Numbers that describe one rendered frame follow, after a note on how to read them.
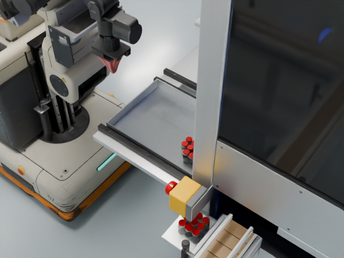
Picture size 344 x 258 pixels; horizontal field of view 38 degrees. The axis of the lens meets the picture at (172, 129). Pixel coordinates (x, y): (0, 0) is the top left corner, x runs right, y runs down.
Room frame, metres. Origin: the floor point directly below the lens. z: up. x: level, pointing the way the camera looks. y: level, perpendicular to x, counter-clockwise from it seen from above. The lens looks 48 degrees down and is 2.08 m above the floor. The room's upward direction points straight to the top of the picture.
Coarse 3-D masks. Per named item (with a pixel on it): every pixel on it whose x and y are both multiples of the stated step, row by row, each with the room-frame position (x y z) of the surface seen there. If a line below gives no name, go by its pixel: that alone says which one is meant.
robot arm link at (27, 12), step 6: (12, 0) 1.27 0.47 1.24; (18, 0) 1.25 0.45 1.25; (24, 0) 1.23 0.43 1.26; (30, 0) 1.24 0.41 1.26; (18, 6) 1.26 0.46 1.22; (24, 6) 1.24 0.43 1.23; (30, 6) 1.23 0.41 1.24; (36, 6) 1.24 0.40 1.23; (24, 12) 1.25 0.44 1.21; (30, 12) 1.23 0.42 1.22
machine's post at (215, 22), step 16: (208, 0) 0.78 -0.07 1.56; (224, 0) 0.76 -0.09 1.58; (208, 16) 0.78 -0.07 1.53; (224, 16) 0.76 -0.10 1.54; (208, 32) 0.78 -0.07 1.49; (224, 32) 0.76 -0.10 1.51; (208, 48) 0.78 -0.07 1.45; (224, 48) 0.75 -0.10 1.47; (208, 64) 0.77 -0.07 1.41; (224, 64) 0.76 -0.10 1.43; (208, 80) 0.77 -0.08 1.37; (224, 80) 0.76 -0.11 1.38; (208, 96) 0.77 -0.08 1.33; (208, 112) 0.77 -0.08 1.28; (208, 128) 0.77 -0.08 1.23; (208, 144) 0.76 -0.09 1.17; (208, 160) 0.76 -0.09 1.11; (192, 176) 0.79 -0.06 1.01; (208, 176) 0.76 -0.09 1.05; (208, 208) 0.75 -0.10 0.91
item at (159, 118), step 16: (160, 80) 1.27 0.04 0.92; (144, 96) 1.22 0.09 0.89; (160, 96) 1.22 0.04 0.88; (176, 96) 1.22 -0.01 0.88; (128, 112) 1.15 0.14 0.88; (144, 112) 1.15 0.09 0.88; (160, 112) 1.15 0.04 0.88; (176, 112) 1.15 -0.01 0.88; (192, 112) 1.15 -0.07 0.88; (112, 128) 1.06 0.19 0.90; (128, 128) 1.07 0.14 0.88; (144, 128) 1.07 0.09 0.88; (160, 128) 1.07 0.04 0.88; (176, 128) 1.07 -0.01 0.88; (192, 128) 1.07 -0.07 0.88; (144, 144) 0.98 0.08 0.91; (160, 144) 1.01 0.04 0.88; (176, 144) 1.01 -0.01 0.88; (176, 160) 0.94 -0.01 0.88
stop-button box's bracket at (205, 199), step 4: (208, 192) 0.73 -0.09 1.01; (204, 196) 0.72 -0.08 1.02; (208, 196) 0.74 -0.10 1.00; (200, 200) 0.71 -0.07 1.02; (204, 200) 0.72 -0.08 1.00; (208, 200) 0.74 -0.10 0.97; (196, 204) 0.69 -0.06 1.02; (200, 204) 0.71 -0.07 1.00; (204, 204) 0.72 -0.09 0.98; (192, 208) 0.68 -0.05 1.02; (196, 208) 0.69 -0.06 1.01; (200, 208) 0.71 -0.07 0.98; (192, 212) 0.68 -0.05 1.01; (196, 212) 0.69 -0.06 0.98; (192, 216) 0.68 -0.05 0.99; (196, 216) 0.69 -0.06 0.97; (192, 220) 0.68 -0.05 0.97
